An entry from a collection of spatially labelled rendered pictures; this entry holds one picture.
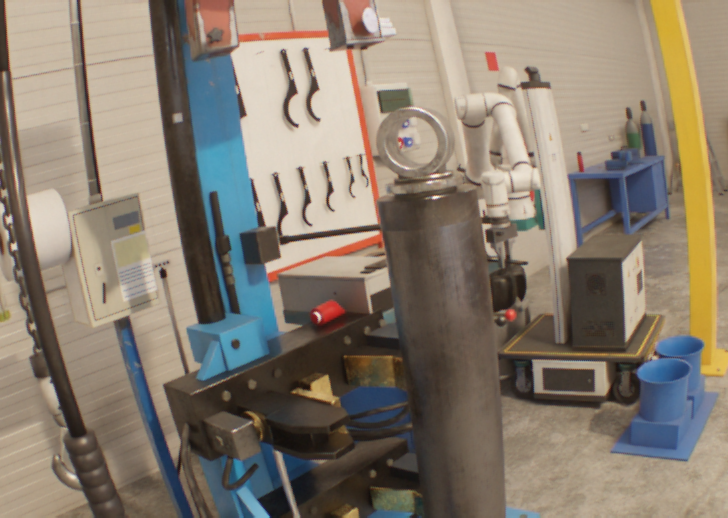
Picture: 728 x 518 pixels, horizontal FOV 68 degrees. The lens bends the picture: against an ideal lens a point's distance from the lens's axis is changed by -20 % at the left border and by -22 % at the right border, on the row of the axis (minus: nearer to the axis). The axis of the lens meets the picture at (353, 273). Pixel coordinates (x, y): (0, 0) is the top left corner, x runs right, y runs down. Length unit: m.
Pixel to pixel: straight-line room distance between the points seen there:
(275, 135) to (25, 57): 1.79
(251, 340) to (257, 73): 2.56
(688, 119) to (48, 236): 3.20
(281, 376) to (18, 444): 1.97
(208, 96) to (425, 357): 1.01
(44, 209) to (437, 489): 1.44
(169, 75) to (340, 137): 2.80
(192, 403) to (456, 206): 0.80
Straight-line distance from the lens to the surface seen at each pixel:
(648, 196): 8.33
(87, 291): 2.18
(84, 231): 2.17
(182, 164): 1.80
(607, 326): 3.47
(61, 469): 0.92
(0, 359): 3.32
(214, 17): 1.58
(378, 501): 2.16
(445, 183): 1.34
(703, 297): 3.87
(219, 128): 1.96
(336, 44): 1.73
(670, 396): 3.03
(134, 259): 2.25
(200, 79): 1.95
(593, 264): 3.40
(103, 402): 3.55
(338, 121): 4.51
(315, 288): 2.18
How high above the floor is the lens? 1.62
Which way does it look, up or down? 12 degrees down
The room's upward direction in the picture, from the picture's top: 10 degrees counter-clockwise
